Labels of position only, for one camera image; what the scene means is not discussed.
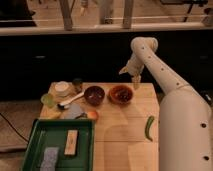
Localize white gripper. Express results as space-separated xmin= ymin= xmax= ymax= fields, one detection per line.
xmin=119 ymin=54 xmax=144 ymax=89

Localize dark purple grapes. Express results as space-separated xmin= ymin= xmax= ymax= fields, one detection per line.
xmin=116 ymin=90 xmax=131 ymax=102

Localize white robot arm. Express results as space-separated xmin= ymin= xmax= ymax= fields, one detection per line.
xmin=120 ymin=37 xmax=213 ymax=171

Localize red bowl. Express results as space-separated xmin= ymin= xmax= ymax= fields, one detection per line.
xmin=108 ymin=85 xmax=133 ymax=105

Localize dark maroon bowl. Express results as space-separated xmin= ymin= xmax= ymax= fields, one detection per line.
xmin=84 ymin=86 xmax=105 ymax=106

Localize dark small jar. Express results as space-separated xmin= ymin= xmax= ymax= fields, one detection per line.
xmin=72 ymin=78 xmax=83 ymax=93

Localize orange red fruit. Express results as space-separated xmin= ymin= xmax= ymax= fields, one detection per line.
xmin=87 ymin=111 xmax=99 ymax=121

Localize green chili pepper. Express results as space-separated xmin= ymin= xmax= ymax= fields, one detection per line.
xmin=145 ymin=115 xmax=155 ymax=142

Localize grey cloth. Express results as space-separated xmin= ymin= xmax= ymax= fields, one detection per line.
xmin=64 ymin=103 xmax=85 ymax=119

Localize white round container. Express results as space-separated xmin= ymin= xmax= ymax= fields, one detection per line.
xmin=54 ymin=81 xmax=70 ymax=97

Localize white spoon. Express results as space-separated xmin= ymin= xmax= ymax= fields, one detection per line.
xmin=58 ymin=92 xmax=84 ymax=109

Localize wooden block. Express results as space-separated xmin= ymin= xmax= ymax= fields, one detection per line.
xmin=64 ymin=130 xmax=78 ymax=155

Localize green plastic tray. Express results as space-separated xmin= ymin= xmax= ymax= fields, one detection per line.
xmin=21 ymin=119 xmax=94 ymax=171

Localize green small cup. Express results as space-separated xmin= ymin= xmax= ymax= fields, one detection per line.
xmin=41 ymin=93 xmax=55 ymax=108

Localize blue grey sponge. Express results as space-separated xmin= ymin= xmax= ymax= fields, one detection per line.
xmin=40 ymin=147 xmax=59 ymax=171

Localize black cable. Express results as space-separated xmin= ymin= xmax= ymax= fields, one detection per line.
xmin=0 ymin=112 xmax=30 ymax=144

